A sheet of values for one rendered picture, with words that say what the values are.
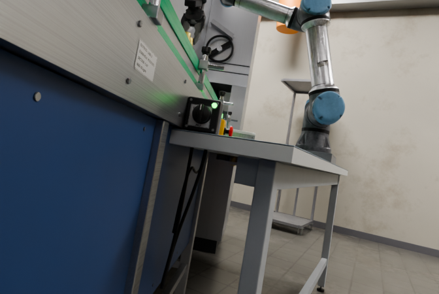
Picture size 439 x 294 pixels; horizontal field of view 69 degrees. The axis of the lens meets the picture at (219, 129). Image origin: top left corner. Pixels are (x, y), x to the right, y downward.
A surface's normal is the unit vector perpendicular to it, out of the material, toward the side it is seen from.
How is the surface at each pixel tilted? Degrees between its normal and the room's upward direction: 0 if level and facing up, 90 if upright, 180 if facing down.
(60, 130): 90
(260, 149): 90
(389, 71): 90
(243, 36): 90
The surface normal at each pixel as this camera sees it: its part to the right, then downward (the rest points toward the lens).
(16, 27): 0.98, 0.16
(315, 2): -0.08, -0.26
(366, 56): -0.43, -0.15
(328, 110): -0.07, 0.00
